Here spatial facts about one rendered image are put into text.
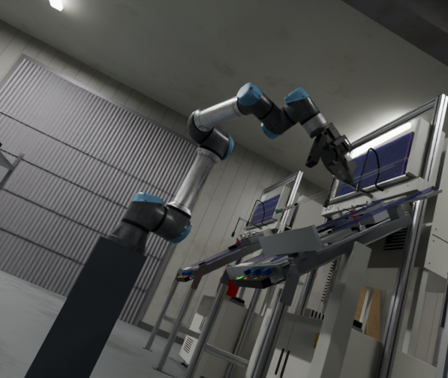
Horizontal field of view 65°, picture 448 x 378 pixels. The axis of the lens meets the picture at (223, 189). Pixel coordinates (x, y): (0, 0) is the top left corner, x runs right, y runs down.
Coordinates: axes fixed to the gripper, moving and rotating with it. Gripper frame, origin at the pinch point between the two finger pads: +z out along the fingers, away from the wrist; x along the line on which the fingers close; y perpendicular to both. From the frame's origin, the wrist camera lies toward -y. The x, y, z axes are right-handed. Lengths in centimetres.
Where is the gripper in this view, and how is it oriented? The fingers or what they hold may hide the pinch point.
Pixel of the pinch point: (347, 181)
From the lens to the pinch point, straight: 124.9
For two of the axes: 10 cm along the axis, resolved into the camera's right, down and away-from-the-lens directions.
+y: 7.7, -5.2, 3.8
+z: 5.6, 8.3, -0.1
